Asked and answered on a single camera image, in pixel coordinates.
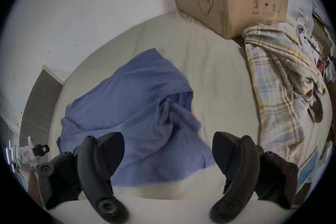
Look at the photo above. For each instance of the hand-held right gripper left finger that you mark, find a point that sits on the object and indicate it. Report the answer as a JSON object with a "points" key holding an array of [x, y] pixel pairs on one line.
{"points": [[94, 165]]}

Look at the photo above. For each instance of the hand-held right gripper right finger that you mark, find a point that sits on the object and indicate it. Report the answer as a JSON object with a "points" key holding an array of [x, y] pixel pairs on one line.
{"points": [[241, 165]]}

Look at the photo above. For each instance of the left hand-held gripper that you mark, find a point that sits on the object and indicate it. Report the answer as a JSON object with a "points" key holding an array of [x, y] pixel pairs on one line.
{"points": [[28, 152]]}

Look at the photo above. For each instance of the blue shirt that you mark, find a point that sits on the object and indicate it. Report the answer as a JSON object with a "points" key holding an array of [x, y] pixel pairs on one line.
{"points": [[131, 94]]}

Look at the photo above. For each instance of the person's left hand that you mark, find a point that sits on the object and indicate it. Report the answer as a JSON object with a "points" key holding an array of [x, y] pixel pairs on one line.
{"points": [[33, 188]]}

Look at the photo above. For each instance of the blue flat packet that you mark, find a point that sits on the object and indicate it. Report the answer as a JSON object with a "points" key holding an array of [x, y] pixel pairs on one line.
{"points": [[309, 167]]}

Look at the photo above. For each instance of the yellow and grey plaid cloth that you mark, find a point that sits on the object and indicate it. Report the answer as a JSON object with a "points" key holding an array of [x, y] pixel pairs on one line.
{"points": [[273, 81]]}

